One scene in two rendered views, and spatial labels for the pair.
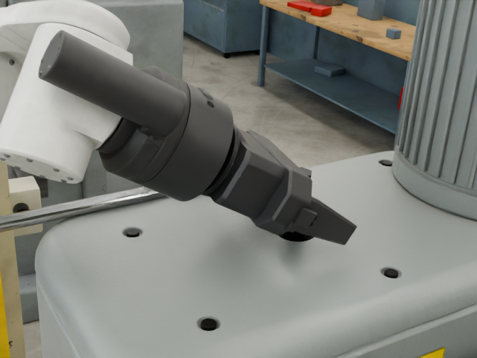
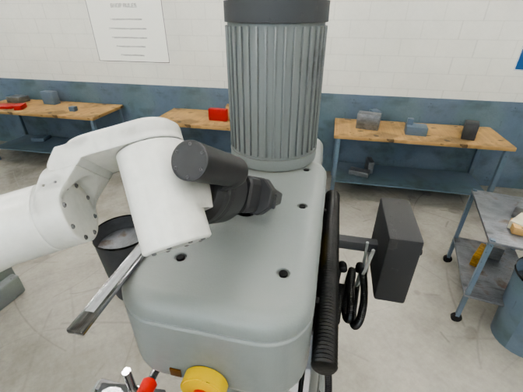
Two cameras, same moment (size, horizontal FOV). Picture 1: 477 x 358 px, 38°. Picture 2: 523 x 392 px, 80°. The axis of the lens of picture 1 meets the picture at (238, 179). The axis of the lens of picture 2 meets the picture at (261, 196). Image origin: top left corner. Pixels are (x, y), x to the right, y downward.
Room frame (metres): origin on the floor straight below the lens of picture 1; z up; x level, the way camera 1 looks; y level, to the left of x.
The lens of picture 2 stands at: (0.22, 0.25, 2.18)
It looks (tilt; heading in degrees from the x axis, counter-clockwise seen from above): 30 degrees down; 314
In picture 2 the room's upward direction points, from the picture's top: straight up
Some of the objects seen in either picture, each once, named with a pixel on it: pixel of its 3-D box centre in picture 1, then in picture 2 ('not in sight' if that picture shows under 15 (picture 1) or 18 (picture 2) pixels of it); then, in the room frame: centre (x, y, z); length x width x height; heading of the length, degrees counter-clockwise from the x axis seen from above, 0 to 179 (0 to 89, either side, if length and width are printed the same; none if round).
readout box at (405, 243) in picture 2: not in sight; (394, 248); (0.42, -0.49, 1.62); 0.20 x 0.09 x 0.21; 122
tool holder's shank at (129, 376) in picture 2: not in sight; (130, 382); (0.84, 0.15, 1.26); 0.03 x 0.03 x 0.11
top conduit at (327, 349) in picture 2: not in sight; (328, 253); (0.44, -0.16, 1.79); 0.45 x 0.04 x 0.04; 122
